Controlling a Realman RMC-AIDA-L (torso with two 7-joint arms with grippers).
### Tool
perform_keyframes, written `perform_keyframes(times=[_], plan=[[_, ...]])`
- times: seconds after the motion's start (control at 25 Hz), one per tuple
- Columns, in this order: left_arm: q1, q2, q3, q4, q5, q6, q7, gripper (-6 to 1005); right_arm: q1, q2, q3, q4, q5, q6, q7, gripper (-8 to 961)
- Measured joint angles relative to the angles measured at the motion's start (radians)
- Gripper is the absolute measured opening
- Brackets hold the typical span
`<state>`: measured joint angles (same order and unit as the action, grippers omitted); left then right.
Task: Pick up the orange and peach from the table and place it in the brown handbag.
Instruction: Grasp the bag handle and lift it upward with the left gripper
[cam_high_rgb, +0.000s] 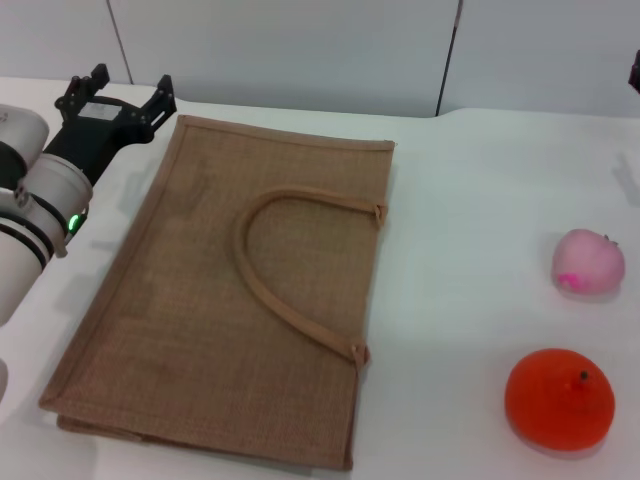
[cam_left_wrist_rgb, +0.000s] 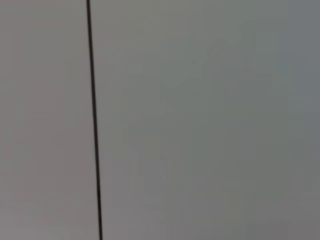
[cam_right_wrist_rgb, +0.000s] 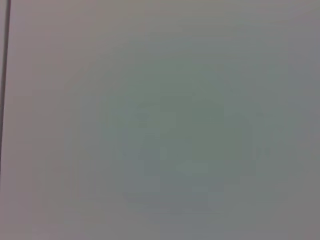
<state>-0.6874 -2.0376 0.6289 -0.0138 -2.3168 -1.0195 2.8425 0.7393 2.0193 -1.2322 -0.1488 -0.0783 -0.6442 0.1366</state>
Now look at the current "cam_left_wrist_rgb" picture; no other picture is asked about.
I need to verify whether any thin dark wall seam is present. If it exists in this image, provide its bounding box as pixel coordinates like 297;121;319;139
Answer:
85;0;104;240

